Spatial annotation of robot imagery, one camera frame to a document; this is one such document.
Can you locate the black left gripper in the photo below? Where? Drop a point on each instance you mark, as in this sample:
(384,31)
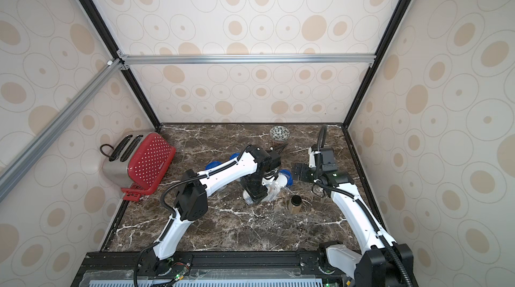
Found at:
(257,194)

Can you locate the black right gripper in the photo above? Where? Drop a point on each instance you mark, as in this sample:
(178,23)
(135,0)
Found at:
(303,172)

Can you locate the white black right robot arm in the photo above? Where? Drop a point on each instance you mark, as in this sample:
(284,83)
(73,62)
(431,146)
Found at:
(358,214)

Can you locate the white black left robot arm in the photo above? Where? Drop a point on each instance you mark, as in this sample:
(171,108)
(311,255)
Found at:
(255,168)

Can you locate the red polka dot toaster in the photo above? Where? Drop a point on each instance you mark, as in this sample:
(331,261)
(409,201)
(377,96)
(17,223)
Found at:
(140,160)

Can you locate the red plastic rack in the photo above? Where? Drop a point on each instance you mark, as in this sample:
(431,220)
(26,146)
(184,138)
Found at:
(133,193)

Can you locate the silver aluminium crossbar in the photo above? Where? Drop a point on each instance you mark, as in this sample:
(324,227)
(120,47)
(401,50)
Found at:
(247,59)

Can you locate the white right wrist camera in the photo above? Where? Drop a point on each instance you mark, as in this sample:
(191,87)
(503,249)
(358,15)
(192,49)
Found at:
(313,152)

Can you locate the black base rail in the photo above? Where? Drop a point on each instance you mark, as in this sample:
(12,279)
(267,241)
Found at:
(291,268)

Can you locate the silver aluminium left rail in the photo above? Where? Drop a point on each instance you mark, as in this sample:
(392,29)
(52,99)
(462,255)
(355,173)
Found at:
(24,161)

